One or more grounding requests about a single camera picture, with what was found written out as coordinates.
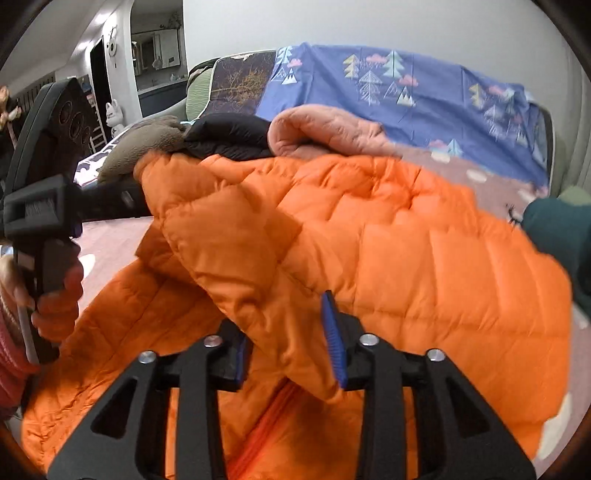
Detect orange puffer jacket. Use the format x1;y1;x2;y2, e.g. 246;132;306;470
21;150;575;480

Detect white wall clock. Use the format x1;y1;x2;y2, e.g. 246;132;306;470
104;27;122;70

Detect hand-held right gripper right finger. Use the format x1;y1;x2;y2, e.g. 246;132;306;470
322;290;539;480

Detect blue tree-print sheet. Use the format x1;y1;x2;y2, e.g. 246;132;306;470
256;42;553;186

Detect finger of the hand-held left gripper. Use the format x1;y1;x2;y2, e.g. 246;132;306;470
76;178;151;220

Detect black garment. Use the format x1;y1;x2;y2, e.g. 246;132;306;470
182;115;274;162

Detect dark tree-print cushion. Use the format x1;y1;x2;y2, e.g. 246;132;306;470
210;51;278;119

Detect white cable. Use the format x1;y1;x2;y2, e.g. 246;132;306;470
17;302;41;366

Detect dark green garment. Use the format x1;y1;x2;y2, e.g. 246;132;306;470
522;185;591;320

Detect person's left hand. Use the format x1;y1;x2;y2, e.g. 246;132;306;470
0;255;86;344

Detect taupe fleece garment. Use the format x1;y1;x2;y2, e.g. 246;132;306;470
97;115;188;186

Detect white cat figurine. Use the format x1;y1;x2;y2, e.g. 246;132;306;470
104;100;124;140

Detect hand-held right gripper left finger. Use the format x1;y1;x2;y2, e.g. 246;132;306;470
46;318;254;480

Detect dark blue cabinet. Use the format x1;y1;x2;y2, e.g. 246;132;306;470
137;80;188;119

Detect black and white patterned blanket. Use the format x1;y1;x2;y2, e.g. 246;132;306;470
76;127;136;186

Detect person's left forearm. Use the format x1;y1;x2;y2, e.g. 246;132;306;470
0;295;41;409

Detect peach fleece garment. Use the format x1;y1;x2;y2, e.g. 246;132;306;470
268;104;403;161

